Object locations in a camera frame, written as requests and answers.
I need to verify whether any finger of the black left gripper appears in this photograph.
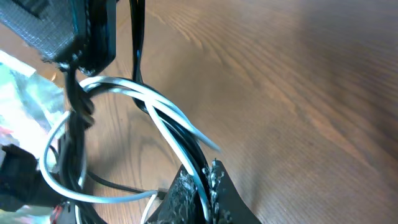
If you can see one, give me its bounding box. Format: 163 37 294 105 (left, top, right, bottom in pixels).
79 0 117 77
1 0 78 62

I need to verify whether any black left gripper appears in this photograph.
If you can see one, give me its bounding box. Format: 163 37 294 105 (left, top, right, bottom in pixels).
1 144 62 212

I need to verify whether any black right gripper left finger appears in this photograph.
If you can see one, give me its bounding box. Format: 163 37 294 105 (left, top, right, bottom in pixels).
145 166 199 224

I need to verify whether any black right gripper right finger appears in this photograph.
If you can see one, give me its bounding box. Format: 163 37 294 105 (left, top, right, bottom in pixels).
203 159 261 224

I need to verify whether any black cable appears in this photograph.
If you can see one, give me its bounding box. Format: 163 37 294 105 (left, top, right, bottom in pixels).
58 0 215 224

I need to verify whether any white cable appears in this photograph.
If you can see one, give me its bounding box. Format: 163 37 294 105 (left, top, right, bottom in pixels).
39 76 221 224

